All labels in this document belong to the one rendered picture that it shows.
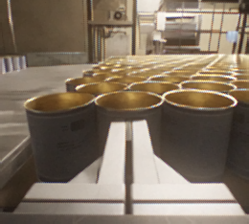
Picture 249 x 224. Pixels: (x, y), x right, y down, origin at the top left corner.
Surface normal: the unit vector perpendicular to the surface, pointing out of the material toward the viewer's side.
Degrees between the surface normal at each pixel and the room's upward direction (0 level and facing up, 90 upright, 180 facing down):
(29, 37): 90
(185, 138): 91
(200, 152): 91
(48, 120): 90
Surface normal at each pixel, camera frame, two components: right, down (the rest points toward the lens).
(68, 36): -0.01, 0.27
